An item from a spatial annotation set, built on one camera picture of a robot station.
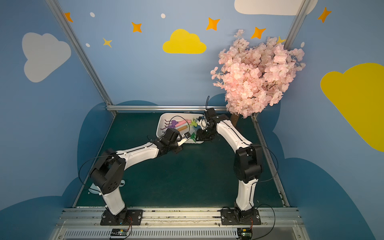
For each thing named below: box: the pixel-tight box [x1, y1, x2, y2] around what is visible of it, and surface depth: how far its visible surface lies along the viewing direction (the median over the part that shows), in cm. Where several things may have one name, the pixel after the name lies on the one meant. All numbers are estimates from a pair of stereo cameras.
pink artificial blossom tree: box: [210, 29, 306, 119], surface depth 67 cm
